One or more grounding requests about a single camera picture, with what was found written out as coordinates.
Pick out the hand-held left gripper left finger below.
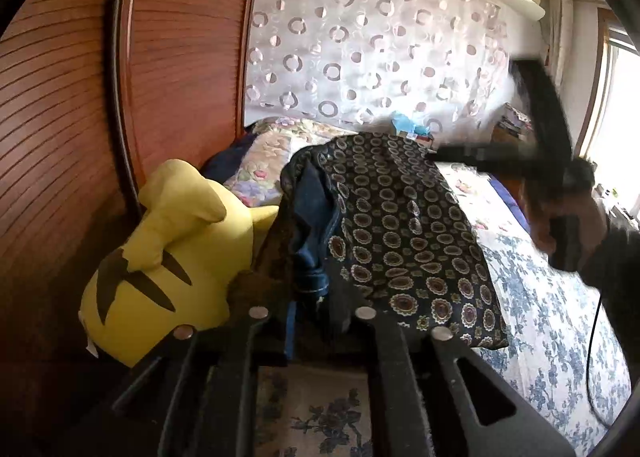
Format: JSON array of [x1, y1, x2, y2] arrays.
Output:
[[75, 303, 299, 457]]

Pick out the window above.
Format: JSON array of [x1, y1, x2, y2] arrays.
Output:
[[582, 12, 640, 218]]

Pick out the navy circle-print pajama top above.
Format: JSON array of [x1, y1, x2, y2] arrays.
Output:
[[255, 132, 510, 351]]

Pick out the sheer circle-print curtain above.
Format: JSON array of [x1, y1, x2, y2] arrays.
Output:
[[244, 0, 516, 136]]

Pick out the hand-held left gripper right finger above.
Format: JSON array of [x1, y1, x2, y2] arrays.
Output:
[[319, 278, 577, 457]]

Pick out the stack of magazines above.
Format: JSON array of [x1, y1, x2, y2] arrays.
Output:
[[492, 102, 534, 143]]

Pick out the blue floral bedsheet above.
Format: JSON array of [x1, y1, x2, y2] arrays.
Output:
[[252, 224, 634, 457]]

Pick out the black cable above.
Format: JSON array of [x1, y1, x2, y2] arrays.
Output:
[[587, 297, 617, 431]]

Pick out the wooden slatted wardrobe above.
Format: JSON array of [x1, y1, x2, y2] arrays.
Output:
[[0, 0, 267, 438]]

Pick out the pale window drape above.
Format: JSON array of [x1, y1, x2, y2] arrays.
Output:
[[545, 0, 574, 88]]

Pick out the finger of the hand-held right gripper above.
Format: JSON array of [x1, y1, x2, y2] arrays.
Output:
[[427, 143, 547, 179], [507, 57, 574, 174]]

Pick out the yellow plush toy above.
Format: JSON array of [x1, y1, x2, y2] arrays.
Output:
[[79, 158, 281, 369]]

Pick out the person's right hand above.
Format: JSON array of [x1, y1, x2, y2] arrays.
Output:
[[527, 184, 612, 260]]

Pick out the navy blanket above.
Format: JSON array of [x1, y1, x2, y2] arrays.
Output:
[[202, 133, 532, 233]]

